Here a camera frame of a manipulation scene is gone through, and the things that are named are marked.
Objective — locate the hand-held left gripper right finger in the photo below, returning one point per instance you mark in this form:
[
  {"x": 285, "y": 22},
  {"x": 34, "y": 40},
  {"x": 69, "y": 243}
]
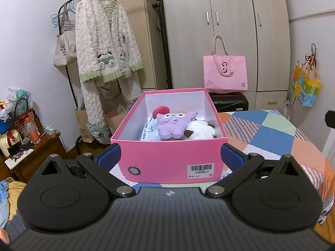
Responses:
[{"x": 231, "y": 157}]

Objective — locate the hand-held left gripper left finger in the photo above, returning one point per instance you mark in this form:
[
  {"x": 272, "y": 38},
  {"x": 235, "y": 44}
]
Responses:
[{"x": 110, "y": 157}]

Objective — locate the white brown panda plush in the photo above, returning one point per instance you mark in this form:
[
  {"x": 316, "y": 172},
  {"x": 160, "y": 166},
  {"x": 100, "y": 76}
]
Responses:
[{"x": 199, "y": 130}]

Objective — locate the blue white wet wipes packet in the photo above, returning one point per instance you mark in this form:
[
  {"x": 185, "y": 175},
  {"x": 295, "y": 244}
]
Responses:
[{"x": 150, "y": 133}]

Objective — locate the pink cardboard box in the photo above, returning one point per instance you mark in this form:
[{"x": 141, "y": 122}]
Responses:
[{"x": 167, "y": 159}]

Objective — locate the purple plush toy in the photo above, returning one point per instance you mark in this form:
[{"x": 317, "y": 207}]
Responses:
[{"x": 172, "y": 125}]

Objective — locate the red fluffy plush ball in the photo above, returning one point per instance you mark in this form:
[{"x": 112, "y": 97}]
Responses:
[{"x": 161, "y": 111}]

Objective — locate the colourful paper gift bag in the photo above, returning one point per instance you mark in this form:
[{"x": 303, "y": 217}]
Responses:
[{"x": 307, "y": 86}]

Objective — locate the patchwork tablecloth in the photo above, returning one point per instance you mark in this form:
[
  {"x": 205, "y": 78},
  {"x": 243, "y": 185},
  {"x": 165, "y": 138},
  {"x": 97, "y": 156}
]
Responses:
[{"x": 269, "y": 136}]

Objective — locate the clear plastic bag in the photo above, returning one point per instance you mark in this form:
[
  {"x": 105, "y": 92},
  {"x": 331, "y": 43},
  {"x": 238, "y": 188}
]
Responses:
[{"x": 287, "y": 107}]

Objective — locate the fluffy white green pants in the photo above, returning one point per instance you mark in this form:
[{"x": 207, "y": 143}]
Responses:
[{"x": 91, "y": 109}]

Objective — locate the black suitcase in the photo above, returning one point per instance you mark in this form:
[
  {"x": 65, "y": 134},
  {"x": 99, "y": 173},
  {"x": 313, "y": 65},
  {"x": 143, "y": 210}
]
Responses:
[{"x": 230, "y": 103}]

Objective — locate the wooden cabinet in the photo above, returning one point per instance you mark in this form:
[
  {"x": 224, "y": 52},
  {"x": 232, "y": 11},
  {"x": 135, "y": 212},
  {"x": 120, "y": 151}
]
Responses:
[{"x": 42, "y": 154}]

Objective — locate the orange drink bottle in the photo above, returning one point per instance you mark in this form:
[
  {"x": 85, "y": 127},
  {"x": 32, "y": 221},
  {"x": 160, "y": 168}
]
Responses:
[{"x": 32, "y": 133}]

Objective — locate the pink tote bag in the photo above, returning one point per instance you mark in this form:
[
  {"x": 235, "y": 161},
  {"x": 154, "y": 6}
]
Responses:
[{"x": 227, "y": 73}]

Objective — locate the white paper sheet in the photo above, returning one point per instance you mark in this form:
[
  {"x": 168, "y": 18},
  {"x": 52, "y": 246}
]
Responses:
[{"x": 15, "y": 162}]

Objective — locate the plaid woven basket bag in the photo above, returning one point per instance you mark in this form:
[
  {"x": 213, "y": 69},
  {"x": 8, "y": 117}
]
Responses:
[{"x": 22, "y": 120}]

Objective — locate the yellow cloth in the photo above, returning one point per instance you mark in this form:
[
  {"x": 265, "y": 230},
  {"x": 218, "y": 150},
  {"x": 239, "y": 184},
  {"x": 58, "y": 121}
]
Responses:
[{"x": 14, "y": 196}]

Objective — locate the cream gift bag red ribbon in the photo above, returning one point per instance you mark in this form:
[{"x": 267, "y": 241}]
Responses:
[{"x": 6, "y": 143}]

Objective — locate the white plastic bag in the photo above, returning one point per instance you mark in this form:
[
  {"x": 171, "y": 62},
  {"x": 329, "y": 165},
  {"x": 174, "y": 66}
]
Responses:
[{"x": 19, "y": 94}]

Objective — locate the light blue cloth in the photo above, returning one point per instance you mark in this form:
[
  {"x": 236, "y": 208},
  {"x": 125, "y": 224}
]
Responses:
[{"x": 3, "y": 204}]

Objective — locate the beige canvas tote bag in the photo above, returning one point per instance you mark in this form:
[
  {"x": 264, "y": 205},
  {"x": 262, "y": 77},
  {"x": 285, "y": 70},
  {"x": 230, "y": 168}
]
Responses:
[{"x": 64, "y": 49}]

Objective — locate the fluffy white green jacket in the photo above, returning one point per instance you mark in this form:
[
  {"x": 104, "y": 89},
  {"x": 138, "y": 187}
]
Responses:
[{"x": 104, "y": 39}]

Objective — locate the black light stand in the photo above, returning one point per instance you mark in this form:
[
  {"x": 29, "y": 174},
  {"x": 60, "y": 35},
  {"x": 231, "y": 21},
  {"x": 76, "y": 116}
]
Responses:
[{"x": 163, "y": 44}]

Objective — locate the beige wardrobe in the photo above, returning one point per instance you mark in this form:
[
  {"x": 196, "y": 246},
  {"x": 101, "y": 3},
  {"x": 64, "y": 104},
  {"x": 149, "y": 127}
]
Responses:
[{"x": 141, "y": 31}]

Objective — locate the grey white wardrobe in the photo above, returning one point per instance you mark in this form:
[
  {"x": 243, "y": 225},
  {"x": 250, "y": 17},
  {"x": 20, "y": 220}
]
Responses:
[{"x": 222, "y": 10}]

